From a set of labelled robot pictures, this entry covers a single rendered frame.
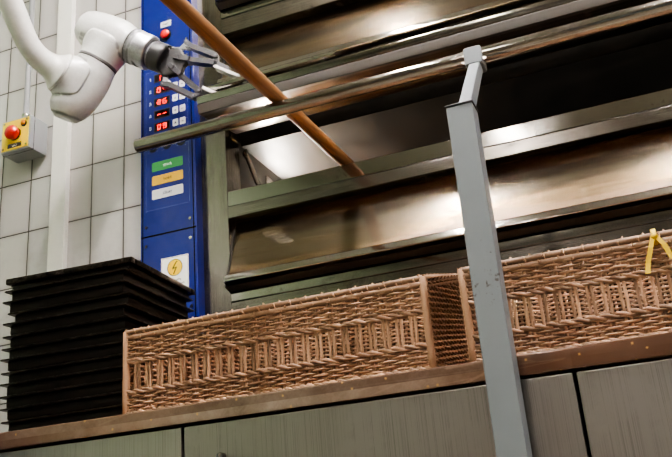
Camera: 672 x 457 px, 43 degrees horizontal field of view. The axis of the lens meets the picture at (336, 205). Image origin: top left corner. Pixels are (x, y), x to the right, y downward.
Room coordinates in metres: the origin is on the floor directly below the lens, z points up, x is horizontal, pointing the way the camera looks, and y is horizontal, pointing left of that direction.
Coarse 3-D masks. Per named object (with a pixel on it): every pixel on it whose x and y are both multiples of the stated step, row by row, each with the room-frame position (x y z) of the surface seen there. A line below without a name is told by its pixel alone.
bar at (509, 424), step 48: (480, 48) 1.34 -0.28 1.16; (528, 48) 1.32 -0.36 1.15; (336, 96) 1.44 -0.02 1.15; (144, 144) 1.58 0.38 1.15; (480, 144) 1.15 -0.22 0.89; (480, 192) 1.13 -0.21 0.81; (480, 240) 1.14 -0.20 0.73; (480, 288) 1.14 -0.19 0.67; (480, 336) 1.14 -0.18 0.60; (528, 432) 1.16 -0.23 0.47
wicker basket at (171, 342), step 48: (384, 288) 1.29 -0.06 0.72; (432, 288) 1.32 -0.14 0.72; (144, 336) 1.44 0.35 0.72; (192, 336) 1.41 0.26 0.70; (240, 336) 1.38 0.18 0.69; (288, 336) 1.35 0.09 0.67; (336, 336) 1.79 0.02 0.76; (384, 336) 1.30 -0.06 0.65; (432, 336) 1.27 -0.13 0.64; (144, 384) 1.51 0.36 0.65; (192, 384) 1.41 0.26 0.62; (240, 384) 1.38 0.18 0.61; (288, 384) 1.36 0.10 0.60
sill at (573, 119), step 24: (648, 96) 1.60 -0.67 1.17; (552, 120) 1.67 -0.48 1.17; (576, 120) 1.65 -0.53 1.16; (600, 120) 1.64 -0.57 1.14; (432, 144) 1.76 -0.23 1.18; (336, 168) 1.84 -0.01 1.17; (360, 168) 1.82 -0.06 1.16; (384, 168) 1.80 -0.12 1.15; (240, 192) 1.92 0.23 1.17; (264, 192) 1.90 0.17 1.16; (288, 192) 1.88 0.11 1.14
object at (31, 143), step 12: (12, 120) 2.08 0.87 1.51; (36, 120) 2.07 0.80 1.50; (24, 132) 2.06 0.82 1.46; (36, 132) 2.08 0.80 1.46; (12, 144) 2.07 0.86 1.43; (24, 144) 2.06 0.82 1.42; (36, 144) 2.08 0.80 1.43; (12, 156) 2.10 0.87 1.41; (24, 156) 2.11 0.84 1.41; (36, 156) 2.12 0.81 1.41
